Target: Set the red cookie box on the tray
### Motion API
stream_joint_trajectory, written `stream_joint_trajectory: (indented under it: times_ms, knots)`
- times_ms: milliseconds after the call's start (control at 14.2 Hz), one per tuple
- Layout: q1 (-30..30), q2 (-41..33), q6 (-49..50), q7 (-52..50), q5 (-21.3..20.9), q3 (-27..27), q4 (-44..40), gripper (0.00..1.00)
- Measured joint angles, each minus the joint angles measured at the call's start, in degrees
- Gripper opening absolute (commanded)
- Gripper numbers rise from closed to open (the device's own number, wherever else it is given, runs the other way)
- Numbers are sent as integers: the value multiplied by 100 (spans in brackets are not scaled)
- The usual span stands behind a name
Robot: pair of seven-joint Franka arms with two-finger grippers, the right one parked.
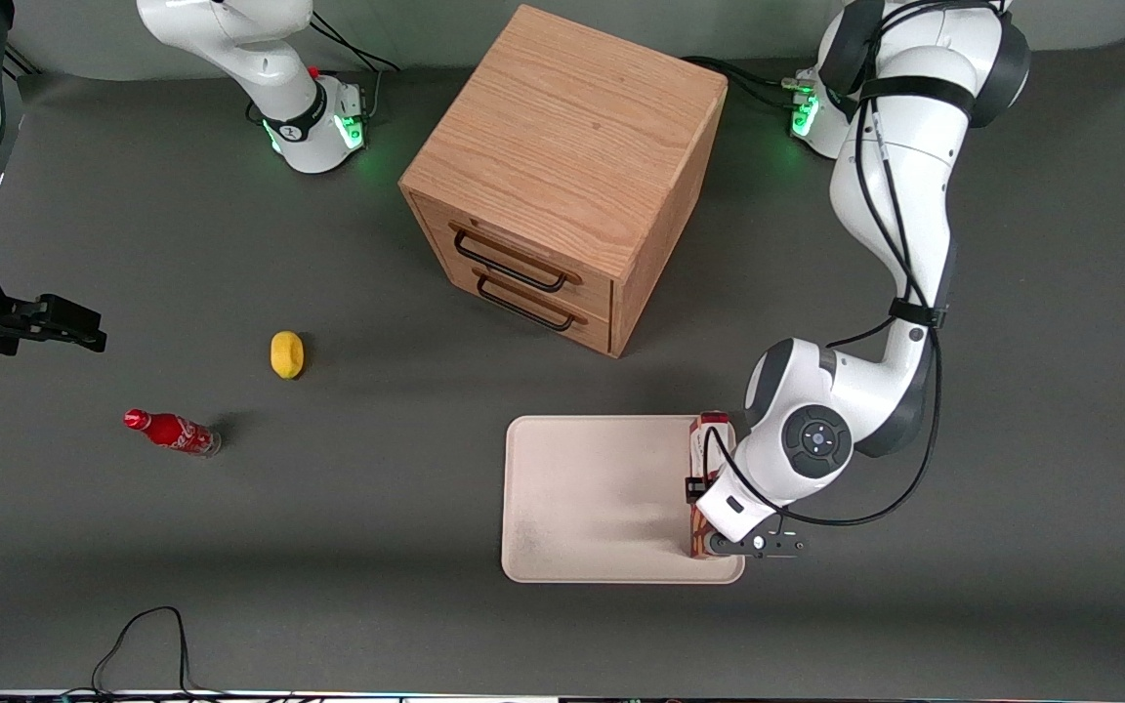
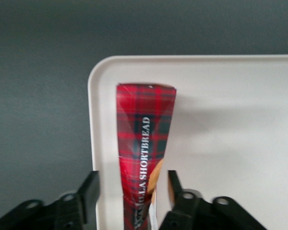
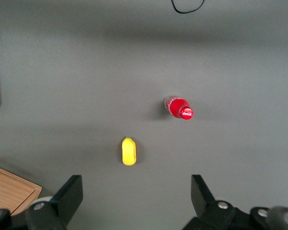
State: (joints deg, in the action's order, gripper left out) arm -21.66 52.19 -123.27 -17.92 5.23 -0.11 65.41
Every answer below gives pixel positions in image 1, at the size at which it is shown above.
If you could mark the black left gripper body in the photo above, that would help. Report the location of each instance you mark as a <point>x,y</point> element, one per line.
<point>693,487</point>

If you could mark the red cookie box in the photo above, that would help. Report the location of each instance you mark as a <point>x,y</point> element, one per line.
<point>709,439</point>

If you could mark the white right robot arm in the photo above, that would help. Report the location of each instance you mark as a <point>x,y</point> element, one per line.
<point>279,88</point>

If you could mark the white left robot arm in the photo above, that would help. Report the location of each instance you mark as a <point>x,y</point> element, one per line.
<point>899,195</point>

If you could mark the cream rectangular tray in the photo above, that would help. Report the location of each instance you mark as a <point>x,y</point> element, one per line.
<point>602,498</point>

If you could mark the red cola bottle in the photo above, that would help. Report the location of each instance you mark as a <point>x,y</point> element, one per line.
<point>172,431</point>

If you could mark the wooden drawer front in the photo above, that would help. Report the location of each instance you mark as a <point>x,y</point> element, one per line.
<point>523,249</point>
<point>562,327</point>

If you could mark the yellow lemon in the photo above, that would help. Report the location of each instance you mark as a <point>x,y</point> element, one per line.
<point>287,353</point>

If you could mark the wooden two-drawer cabinet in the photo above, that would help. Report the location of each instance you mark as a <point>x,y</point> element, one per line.
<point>562,137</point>

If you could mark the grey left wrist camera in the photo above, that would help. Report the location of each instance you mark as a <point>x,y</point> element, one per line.
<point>777,545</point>

